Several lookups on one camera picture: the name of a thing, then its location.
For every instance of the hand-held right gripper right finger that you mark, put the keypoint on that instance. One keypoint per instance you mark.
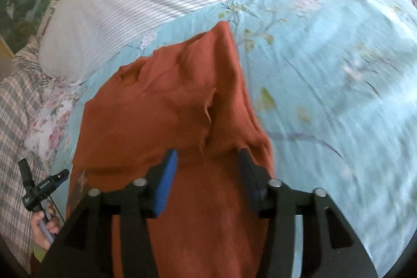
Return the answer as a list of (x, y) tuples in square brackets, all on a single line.
[(252, 182)]

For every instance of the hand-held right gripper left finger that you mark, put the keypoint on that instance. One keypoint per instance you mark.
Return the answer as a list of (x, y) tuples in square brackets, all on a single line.
[(165, 181)]

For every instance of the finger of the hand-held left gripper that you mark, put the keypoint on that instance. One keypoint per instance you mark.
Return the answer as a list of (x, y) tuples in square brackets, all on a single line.
[(61, 176)]

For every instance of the rust orange garment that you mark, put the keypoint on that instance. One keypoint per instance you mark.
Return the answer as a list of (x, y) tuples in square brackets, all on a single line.
[(156, 108)]

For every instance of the person's left hand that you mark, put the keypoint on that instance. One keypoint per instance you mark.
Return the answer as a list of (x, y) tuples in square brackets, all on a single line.
[(41, 230)]

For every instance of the pink floral pillow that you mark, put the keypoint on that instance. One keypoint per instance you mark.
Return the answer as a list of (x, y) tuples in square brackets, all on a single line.
[(50, 121)]

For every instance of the plaid blanket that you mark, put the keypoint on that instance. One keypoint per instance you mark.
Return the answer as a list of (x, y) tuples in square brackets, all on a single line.
[(16, 121)]

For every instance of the light blue floral bedsheet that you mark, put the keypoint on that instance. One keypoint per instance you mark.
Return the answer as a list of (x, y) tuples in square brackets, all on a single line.
[(325, 86)]

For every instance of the white striped pillow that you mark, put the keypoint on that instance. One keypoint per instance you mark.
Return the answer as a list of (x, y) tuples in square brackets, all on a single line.
[(182, 1)]

